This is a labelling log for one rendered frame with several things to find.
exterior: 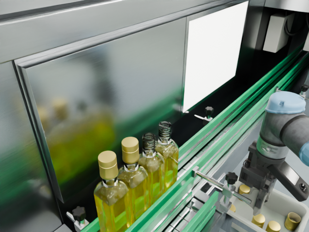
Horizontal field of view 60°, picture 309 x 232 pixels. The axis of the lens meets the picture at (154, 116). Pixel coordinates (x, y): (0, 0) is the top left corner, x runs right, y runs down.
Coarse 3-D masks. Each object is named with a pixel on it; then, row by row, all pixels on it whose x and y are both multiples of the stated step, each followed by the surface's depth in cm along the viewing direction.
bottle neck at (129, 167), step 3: (126, 165) 55; (129, 165) 55; (132, 165) 55; (135, 165) 55; (126, 168) 56; (129, 168) 55; (132, 168) 55; (135, 168) 56; (129, 171) 56; (132, 171) 56
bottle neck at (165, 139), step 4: (160, 124) 62; (164, 124) 63; (168, 124) 62; (160, 128) 61; (164, 128) 61; (168, 128) 61; (160, 132) 62; (164, 132) 61; (168, 132) 62; (160, 136) 62; (164, 136) 62; (168, 136) 62; (160, 140) 63; (164, 140) 63; (168, 140) 63; (164, 144) 63
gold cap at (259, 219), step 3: (255, 216) 79; (258, 216) 79; (261, 216) 79; (252, 219) 80; (255, 219) 78; (258, 219) 78; (261, 219) 78; (264, 219) 78; (252, 222) 80; (255, 222) 78; (258, 222) 78; (261, 222) 78; (258, 225) 78; (261, 225) 78
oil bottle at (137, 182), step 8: (120, 168) 57; (144, 168) 58; (120, 176) 57; (128, 176) 55; (136, 176) 56; (144, 176) 57; (128, 184) 55; (136, 184) 56; (144, 184) 58; (136, 192) 57; (144, 192) 60; (136, 200) 58; (144, 200) 61; (136, 208) 59; (144, 208) 63; (136, 216) 61
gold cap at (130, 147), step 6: (126, 138) 54; (132, 138) 54; (126, 144) 53; (132, 144) 53; (126, 150) 52; (132, 150) 53; (138, 150) 54; (126, 156) 53; (132, 156) 53; (138, 156) 55; (126, 162) 54; (132, 162) 54
